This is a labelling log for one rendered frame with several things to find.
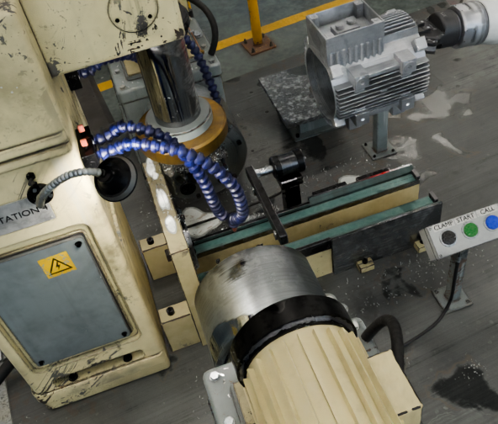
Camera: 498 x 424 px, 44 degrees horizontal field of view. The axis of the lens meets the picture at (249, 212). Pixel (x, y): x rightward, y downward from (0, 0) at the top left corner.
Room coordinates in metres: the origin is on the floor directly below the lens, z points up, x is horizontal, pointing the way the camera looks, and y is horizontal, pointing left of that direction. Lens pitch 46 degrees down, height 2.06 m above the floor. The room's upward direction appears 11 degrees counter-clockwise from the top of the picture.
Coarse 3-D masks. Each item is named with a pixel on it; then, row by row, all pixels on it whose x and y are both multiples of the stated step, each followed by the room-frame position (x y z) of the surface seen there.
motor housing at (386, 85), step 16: (384, 16) 1.11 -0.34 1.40; (400, 16) 1.09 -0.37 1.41; (384, 32) 1.05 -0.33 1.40; (400, 32) 1.05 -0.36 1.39; (416, 32) 1.05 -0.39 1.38; (384, 48) 1.03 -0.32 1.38; (400, 48) 1.03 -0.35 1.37; (320, 64) 1.13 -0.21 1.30; (352, 64) 1.01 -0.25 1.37; (368, 64) 1.01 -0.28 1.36; (384, 64) 1.00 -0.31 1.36; (416, 64) 1.00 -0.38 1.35; (320, 80) 1.12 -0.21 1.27; (336, 80) 0.99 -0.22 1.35; (384, 80) 0.98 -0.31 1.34; (400, 80) 1.00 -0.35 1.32; (416, 80) 1.00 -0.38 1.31; (320, 96) 1.10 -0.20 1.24; (336, 96) 0.98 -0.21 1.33; (352, 96) 0.98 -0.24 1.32; (368, 96) 0.98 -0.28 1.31; (384, 96) 0.98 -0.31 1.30; (400, 96) 0.99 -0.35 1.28; (336, 112) 0.98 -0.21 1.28; (352, 112) 0.97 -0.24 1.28
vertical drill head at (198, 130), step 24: (168, 48) 0.94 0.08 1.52; (144, 72) 0.95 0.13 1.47; (168, 72) 0.93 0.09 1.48; (192, 72) 0.98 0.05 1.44; (168, 96) 0.93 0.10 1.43; (192, 96) 0.95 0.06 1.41; (144, 120) 1.01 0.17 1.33; (168, 120) 0.94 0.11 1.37; (192, 120) 0.94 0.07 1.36; (216, 120) 0.96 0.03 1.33; (192, 144) 0.90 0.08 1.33; (216, 144) 0.91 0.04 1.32; (168, 168) 0.92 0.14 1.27
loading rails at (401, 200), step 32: (352, 192) 1.11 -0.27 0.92; (384, 192) 1.09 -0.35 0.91; (416, 192) 1.11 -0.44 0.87; (256, 224) 1.06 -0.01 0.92; (288, 224) 1.04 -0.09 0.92; (320, 224) 1.06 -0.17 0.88; (352, 224) 1.00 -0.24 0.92; (384, 224) 0.97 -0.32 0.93; (416, 224) 0.99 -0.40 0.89; (224, 256) 1.01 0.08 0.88; (320, 256) 0.95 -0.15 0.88; (352, 256) 0.96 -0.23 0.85; (384, 256) 0.97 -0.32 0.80
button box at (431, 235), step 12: (492, 204) 0.83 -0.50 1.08; (468, 216) 0.82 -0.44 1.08; (480, 216) 0.82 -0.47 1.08; (432, 228) 0.80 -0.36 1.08; (444, 228) 0.80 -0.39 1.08; (456, 228) 0.80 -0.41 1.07; (480, 228) 0.80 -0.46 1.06; (432, 240) 0.78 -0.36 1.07; (456, 240) 0.78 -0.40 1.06; (468, 240) 0.78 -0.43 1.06; (480, 240) 0.78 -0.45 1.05; (492, 240) 0.77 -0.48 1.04; (432, 252) 0.77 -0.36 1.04; (444, 252) 0.76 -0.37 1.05; (456, 252) 0.76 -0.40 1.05
